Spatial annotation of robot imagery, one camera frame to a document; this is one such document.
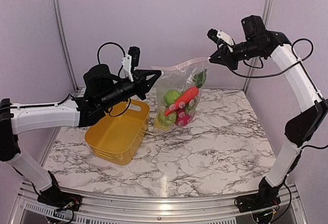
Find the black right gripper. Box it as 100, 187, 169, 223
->
209, 39, 266, 70

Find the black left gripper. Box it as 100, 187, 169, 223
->
100, 69, 161, 110

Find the green apple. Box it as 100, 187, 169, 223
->
163, 89, 181, 106

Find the clear zip top bag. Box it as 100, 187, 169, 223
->
152, 57, 210, 133

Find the orange carrot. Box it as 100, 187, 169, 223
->
165, 87, 199, 116

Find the red apple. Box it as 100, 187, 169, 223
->
175, 109, 193, 127

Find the green grape bunch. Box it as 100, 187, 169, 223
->
184, 98, 198, 116

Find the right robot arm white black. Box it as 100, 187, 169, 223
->
207, 15, 327, 208

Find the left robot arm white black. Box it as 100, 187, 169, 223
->
1, 64, 161, 206

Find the yellow plastic basket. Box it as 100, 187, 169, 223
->
85, 100, 150, 166

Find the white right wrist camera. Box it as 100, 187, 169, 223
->
207, 29, 235, 52

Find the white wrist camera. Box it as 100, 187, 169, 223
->
121, 46, 140, 82
207, 29, 235, 52

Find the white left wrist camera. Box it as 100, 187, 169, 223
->
121, 46, 140, 82

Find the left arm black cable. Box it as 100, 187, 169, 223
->
97, 42, 126, 66

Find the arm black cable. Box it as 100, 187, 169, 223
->
97, 42, 126, 66
291, 38, 314, 62

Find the right aluminium frame post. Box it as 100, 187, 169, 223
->
243, 0, 276, 91

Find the aluminium frame post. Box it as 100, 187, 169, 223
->
243, 0, 276, 91
52, 0, 78, 91

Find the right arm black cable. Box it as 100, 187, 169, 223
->
291, 38, 314, 62

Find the left aluminium frame post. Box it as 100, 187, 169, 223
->
52, 0, 78, 91

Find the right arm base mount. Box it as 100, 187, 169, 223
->
234, 193, 281, 213

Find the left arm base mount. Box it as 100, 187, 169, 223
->
37, 192, 82, 212

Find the front aluminium rail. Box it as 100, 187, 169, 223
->
9, 181, 307, 223

